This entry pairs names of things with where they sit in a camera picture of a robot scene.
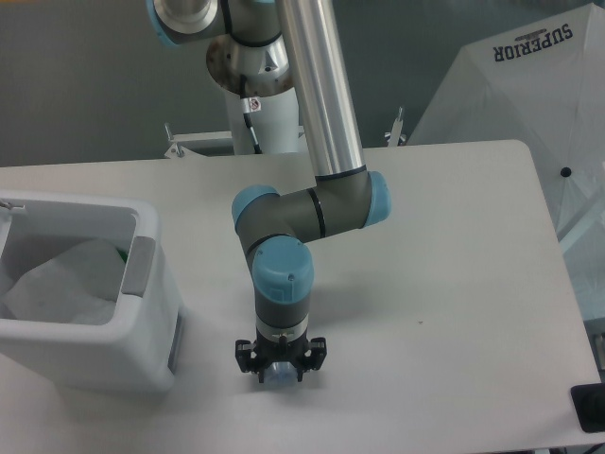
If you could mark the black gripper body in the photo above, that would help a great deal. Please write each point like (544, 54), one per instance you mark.
(269, 351)

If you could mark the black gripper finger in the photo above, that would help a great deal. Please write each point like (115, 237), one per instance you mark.
(308, 355)
(249, 360)

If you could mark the clear plastic water bottle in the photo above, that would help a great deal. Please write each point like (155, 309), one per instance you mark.
(281, 373)

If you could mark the white plastic bag green tag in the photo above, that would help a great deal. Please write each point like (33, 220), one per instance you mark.
(78, 286)

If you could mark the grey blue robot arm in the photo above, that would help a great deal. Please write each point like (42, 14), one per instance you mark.
(261, 49)

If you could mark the white plastic trash can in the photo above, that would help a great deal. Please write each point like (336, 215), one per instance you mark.
(136, 350)

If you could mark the black device at edge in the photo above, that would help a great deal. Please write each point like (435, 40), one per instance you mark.
(588, 400)

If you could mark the white Superior umbrella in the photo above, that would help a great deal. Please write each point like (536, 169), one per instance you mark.
(541, 84)

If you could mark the white metal mounting bracket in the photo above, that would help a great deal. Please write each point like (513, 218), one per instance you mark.
(265, 139)

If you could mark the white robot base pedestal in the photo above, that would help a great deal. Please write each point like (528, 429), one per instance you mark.
(279, 109)

